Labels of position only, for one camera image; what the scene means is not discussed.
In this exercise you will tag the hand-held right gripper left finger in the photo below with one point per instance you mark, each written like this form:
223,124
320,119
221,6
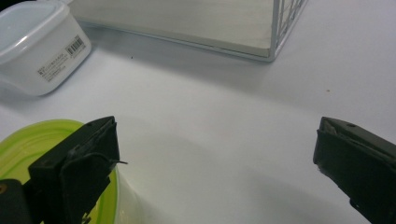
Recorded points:
77,161

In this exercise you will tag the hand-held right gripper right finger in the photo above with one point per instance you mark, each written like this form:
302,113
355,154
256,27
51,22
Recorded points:
361,161

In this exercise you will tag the green round plastic container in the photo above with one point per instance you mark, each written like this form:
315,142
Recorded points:
18,149

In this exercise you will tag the white lidded plastic container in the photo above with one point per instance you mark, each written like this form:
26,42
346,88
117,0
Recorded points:
40,46

